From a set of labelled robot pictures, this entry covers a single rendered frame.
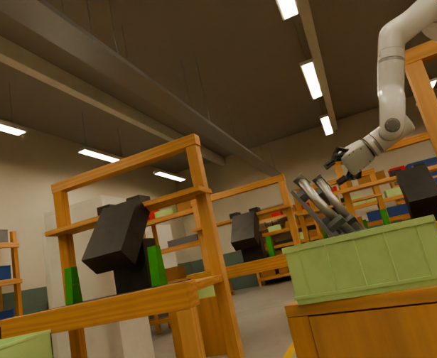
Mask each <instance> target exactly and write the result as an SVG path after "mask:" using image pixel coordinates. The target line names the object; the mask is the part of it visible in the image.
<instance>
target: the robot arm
mask: <svg viewBox="0 0 437 358"><path fill-rule="evenodd" d="M421 31H422V33H423V34H424V35H425V36H426V37H428V38H430V39H431V40H434V41H436V42H437V0H417V1H416V2H415V3H414V4H412V5H411V6H410V7H409V8H408V9H407V10H406V11H405V12H404V13H402V14H401V15H399V16H397V17H396V18H394V19H393V20H391V21H390V22H389V23H387V24H386V25H385V26H384V27H383V28H382V29H381V31H380V33H379V37H378V58H377V92H378V97H379V127H377V128H376V129H375V130H374V131H372V132H371V133H370V134H368V135H367V136H366V137H364V138H363V141H361V140H359V141H356V142H354V143H351V144H350V145H349V146H347V147H345V148H342V147H339V146H337V147H336V149H335V151H334V152H333V156H332V157H331V159H330V160H329V161H327V162H326V163H325V164H324V165H323V166H324V167H325V169H326V170H327V169H329V168H330V167H332V166H333V165H335V162H337V161H341V162H342V164H343V165H344V166H345V167H346V168H347V169H348V171H347V174H346V175H343V176H342V177H341V178H339V179H337V180H336V183H337V184H338V185H342V184H343V183H345V182H346V181H348V180H356V179H360V178H361V177H362V170H363V169H364V168H366V167H367V166H368V165H369V164H370V163H371V162H372V161H373V160H374V157H375V155H376V156H379V155H380V154H382V153H383V152H385V151H386V150H387V149H389V148H390V147H392V146H393V145H394V144H396V143H397V142H399V141H400V140H402V139H403V138H404V137H405V136H407V135H409V134H410V133H411V132H412V131H414V129H415V128H414V125H413V123H412V121H411V120H410V119H409V118H408V116H406V115H405V111H406V97H405V92H404V74H405V45H406V43H407V42H409V41H410V40H411V39H412V38H413V37H414V36H416V35H417V34H418V33H420V32H421ZM356 174H357V175H356Z"/></svg>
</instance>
